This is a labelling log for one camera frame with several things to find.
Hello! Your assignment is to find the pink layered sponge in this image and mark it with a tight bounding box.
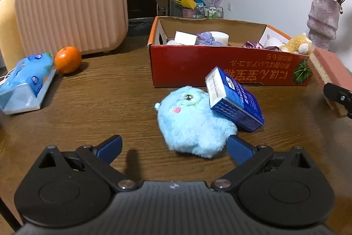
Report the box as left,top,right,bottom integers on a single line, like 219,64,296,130
308,48,351,102

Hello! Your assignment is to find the yellow white plush toy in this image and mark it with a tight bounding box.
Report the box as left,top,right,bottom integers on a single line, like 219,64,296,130
264,33,313,56

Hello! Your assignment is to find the light blue plush toy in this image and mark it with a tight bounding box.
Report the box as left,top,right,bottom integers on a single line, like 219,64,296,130
154,86,237,159

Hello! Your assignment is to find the purple satin scrunchie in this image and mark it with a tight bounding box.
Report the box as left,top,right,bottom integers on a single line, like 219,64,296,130
242,41,281,51

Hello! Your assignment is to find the white foam cylinder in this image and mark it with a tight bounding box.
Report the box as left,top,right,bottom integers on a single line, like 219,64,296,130
211,31,229,46

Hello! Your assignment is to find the purple woven pouch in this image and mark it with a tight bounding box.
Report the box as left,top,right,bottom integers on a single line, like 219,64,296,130
196,31,223,46

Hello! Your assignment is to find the blue small carton box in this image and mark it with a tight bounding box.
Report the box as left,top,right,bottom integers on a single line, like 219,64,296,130
205,67,264,132

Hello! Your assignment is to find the purple textured vase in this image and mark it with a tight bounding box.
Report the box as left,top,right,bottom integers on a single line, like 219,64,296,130
307,0,341,50

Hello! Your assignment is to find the blue tissue pack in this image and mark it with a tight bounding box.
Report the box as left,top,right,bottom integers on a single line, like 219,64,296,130
1,52,56,115

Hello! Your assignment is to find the orange tangerine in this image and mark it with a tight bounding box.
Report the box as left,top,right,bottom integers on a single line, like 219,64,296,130
54,46,82,74

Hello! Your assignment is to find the red cardboard box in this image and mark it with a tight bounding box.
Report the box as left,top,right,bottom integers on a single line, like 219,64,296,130
148,16,312,88

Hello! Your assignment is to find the black bag on floor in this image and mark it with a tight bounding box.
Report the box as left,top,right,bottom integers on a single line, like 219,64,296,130
127,17,154,37

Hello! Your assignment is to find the white tag card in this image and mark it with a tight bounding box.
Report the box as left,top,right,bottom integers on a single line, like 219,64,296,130
174,31,198,46

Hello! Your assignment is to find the yellow thermos jug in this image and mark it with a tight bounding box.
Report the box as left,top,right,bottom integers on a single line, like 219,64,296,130
0,0,25,71

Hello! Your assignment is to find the pink ribbed small suitcase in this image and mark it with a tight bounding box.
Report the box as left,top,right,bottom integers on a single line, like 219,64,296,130
15,0,128,56

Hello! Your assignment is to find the storage cart with bottles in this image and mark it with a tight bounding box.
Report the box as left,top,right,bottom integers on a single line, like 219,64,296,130
195,4,224,19

